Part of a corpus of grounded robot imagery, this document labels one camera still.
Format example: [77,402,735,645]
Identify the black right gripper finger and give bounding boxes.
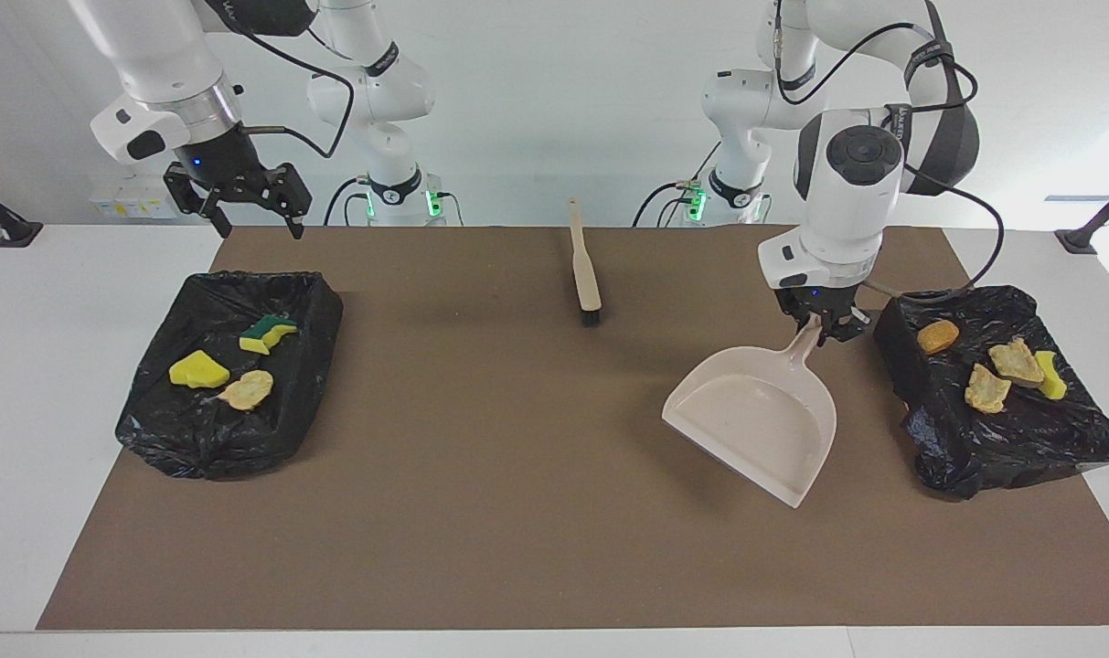
[163,166,235,240]
[254,162,315,241]

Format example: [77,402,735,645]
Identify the brown oval sponge chunk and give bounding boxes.
[915,319,962,356]

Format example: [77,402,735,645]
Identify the beige plastic dustpan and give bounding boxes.
[661,315,838,510]

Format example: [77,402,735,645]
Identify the yellow green-backed sponge piece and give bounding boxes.
[239,313,300,356]

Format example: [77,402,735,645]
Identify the orange striped sponge chunk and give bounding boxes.
[964,363,1013,415]

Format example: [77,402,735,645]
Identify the tan sponge chunk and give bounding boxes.
[988,337,1047,389]
[217,368,275,412]

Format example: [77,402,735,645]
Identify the beige handled hand brush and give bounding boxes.
[568,197,604,328]

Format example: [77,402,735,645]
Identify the black bag-lined trash bin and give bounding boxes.
[873,285,1109,501]
[115,270,345,482]

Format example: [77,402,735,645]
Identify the brown table mat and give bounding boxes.
[37,226,1109,631]

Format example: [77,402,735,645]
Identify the black right base cable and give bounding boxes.
[324,176,372,227]

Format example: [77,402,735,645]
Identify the black base cable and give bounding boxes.
[324,176,372,227]
[634,181,701,228]

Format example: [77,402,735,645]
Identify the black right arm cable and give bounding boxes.
[208,0,357,162]

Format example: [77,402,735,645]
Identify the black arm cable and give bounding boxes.
[208,0,357,162]
[773,0,1007,302]

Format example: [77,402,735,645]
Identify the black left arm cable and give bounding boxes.
[773,0,1007,302]

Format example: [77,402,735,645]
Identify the black camera stand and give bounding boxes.
[1054,177,1109,256]
[0,175,44,249]

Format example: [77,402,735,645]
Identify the black left base cable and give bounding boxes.
[634,181,701,228]

